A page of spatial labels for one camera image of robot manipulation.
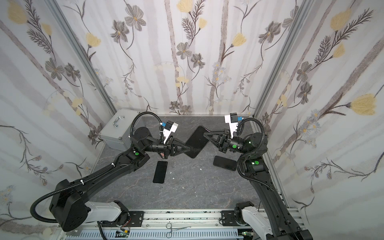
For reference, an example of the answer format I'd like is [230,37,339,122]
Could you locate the phone with black screen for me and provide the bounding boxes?
[153,161,168,184]

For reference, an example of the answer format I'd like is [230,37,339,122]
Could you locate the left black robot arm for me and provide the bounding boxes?
[50,127,192,232]

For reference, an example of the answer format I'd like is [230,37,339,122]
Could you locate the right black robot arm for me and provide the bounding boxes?
[203,131,313,240]

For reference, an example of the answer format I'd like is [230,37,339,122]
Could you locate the silver first aid case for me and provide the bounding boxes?
[99,109,139,151]

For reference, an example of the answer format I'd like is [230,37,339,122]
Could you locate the metal scissors forceps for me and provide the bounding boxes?
[166,223,190,239]

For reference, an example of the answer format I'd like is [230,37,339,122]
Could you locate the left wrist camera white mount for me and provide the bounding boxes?
[161,121,179,144]

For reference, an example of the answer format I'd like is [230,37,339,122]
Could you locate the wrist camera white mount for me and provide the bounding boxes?
[161,121,179,144]
[225,113,244,139]

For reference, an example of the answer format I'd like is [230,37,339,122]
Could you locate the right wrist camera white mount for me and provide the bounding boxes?
[225,113,244,139]

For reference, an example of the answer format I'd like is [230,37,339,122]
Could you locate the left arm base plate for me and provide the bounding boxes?
[122,211,145,228]

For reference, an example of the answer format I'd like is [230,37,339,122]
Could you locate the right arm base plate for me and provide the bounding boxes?
[219,210,239,227]

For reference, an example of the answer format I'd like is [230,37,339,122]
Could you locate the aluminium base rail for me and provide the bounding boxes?
[56,209,310,240]

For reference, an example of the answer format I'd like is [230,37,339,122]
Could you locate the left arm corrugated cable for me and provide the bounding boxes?
[29,111,164,224]

